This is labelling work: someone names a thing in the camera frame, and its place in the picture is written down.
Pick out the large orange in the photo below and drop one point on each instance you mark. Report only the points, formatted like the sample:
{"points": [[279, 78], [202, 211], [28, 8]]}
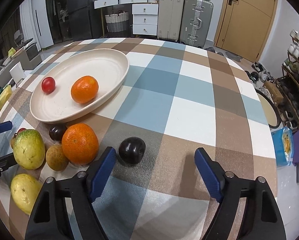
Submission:
{"points": [[80, 143]]}

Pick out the white paper box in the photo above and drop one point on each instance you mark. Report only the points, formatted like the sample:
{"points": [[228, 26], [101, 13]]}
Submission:
{"points": [[17, 72]]}

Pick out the woven basket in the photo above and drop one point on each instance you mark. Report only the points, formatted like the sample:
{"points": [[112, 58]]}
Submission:
{"points": [[117, 21]]}

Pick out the large brown round fruit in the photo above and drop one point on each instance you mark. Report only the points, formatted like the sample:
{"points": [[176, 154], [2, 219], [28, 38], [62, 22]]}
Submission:
{"points": [[56, 158]]}

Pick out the blue plastic container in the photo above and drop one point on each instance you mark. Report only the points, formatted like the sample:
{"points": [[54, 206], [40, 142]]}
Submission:
{"points": [[277, 147]]}

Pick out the white drawer chest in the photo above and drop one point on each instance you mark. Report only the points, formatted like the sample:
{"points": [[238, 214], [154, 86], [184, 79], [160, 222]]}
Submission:
{"points": [[144, 17]]}

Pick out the brown cardboard box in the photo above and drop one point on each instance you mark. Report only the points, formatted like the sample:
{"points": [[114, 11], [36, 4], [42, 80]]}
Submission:
{"points": [[273, 92]]}

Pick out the small brown round fruit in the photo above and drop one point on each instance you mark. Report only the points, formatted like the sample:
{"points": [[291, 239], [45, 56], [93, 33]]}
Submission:
{"points": [[12, 142]]}

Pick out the round cream tray dark rim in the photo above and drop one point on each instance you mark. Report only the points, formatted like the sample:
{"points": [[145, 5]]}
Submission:
{"points": [[268, 110]]}

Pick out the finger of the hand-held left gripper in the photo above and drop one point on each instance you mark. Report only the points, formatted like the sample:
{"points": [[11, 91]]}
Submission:
{"points": [[4, 160], [2, 127]]}

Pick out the dark purple plum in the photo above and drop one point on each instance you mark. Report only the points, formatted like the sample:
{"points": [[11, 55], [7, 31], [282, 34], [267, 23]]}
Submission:
{"points": [[132, 153], [56, 132]]}

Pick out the wooden door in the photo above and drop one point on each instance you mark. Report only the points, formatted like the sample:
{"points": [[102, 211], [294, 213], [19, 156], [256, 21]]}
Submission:
{"points": [[247, 17]]}

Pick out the yellow package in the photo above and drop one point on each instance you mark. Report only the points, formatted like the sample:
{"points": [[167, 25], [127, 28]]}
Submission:
{"points": [[3, 96]]}

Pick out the red cherry tomato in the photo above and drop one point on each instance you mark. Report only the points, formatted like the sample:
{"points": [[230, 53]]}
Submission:
{"points": [[48, 85]]}

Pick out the dark refrigerator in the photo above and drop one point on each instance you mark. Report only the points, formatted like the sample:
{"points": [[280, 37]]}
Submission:
{"points": [[82, 10]]}

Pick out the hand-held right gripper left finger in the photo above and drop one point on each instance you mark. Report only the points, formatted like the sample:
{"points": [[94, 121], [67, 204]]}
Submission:
{"points": [[103, 175]]}

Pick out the beige suitcase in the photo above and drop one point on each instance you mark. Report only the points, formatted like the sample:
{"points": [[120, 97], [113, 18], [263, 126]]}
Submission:
{"points": [[170, 15]]}

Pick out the silver suitcase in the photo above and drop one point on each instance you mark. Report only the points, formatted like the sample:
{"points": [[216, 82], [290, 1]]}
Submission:
{"points": [[189, 12]]}

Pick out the checkered tablecloth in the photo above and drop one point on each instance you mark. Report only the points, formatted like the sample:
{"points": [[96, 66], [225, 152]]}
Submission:
{"points": [[189, 92]]}

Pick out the green yellow guava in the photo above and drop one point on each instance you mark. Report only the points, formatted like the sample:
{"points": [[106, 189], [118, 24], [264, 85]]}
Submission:
{"points": [[29, 150]]}

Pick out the small orange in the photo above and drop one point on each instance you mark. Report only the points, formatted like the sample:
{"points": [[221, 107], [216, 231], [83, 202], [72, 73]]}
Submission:
{"points": [[84, 89]]}

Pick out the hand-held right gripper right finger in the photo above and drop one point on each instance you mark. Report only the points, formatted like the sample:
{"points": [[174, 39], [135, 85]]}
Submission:
{"points": [[209, 177]]}

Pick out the wooden shoe rack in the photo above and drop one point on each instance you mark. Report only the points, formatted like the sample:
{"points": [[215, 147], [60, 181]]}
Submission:
{"points": [[297, 80]]}

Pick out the cream oval plate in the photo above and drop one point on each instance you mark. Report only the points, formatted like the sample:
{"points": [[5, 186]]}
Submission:
{"points": [[89, 62]]}

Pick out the white cabinet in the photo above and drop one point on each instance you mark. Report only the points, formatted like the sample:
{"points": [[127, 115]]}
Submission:
{"points": [[43, 17]]}

